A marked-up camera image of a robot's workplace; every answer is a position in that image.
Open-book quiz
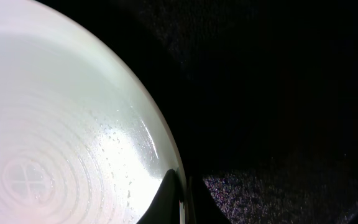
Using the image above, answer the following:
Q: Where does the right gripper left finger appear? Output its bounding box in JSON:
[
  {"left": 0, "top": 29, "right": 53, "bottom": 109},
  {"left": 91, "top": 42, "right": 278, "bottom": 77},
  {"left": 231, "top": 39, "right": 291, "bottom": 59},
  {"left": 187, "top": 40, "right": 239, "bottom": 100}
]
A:
[{"left": 137, "top": 169, "right": 181, "bottom": 224}]

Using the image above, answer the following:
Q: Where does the round black tray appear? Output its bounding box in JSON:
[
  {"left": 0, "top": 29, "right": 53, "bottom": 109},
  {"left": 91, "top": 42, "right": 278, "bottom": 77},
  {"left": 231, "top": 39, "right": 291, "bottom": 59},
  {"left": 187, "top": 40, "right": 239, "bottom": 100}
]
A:
[{"left": 47, "top": 0, "right": 358, "bottom": 223}]

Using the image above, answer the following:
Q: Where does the light blue plate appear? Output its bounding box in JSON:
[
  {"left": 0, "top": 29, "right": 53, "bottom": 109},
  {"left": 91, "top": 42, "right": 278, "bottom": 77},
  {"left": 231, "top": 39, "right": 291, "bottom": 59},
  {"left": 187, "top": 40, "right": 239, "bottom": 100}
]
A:
[{"left": 0, "top": 1, "right": 186, "bottom": 223}]

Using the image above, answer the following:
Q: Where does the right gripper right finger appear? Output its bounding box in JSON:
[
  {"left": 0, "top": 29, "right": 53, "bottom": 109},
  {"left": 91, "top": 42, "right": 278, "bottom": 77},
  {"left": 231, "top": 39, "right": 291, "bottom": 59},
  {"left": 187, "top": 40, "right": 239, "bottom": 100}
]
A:
[{"left": 187, "top": 176, "right": 231, "bottom": 224}]

